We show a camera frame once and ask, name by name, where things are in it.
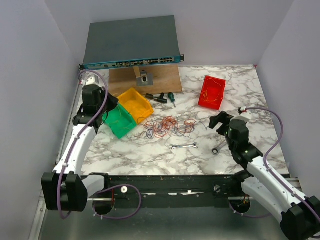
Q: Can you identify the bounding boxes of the wooden board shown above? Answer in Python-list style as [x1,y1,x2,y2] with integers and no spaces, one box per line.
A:
[108,64,183,97]

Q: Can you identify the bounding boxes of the red plastic bin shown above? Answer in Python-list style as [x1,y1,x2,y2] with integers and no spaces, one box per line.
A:
[198,75,226,110]

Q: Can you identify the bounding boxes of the yellow plastic bin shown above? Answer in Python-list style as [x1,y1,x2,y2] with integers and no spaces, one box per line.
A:
[117,87,154,124]

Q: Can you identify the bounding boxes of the grey blue network switch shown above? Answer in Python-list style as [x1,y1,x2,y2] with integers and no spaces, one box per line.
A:
[80,15,185,71]

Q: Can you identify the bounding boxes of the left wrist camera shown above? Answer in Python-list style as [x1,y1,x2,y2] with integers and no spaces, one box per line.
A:
[84,75,100,86]

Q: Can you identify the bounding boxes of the grey metal socket bracket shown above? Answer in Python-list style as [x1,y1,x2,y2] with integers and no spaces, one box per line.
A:
[133,66,154,87]

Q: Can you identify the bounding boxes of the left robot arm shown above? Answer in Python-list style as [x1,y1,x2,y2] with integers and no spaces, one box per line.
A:
[41,84,119,212]

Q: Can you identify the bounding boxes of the black socket adapter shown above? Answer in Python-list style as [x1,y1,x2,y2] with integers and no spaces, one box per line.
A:
[153,92,168,104]

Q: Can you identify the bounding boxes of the colourful thin wires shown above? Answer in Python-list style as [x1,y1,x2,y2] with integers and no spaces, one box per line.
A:
[138,114,213,139]

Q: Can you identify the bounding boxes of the green plastic bin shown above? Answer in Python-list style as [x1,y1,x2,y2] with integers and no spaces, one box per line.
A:
[102,104,137,139]

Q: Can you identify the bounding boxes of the silver open-end wrench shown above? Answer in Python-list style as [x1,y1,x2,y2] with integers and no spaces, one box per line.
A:
[169,142,199,150]

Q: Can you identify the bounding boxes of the yellow wires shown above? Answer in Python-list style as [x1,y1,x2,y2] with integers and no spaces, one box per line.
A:
[201,77,224,104]

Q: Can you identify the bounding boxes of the green handle screwdriver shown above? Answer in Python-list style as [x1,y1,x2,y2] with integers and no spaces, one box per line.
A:
[167,92,176,108]

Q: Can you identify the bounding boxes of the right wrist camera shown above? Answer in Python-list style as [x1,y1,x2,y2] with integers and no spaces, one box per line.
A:
[234,107,252,123]

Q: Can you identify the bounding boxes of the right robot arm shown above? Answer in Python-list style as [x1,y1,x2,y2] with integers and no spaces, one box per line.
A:
[208,107,320,240]

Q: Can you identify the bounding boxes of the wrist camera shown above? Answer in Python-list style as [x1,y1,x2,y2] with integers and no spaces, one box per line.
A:
[234,107,252,123]
[84,75,100,86]

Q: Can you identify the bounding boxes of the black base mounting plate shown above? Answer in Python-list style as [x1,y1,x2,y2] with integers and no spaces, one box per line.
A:
[88,172,248,209]

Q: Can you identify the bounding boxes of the silver ratchet wrench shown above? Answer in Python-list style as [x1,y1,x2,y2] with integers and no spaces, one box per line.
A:
[211,140,227,156]

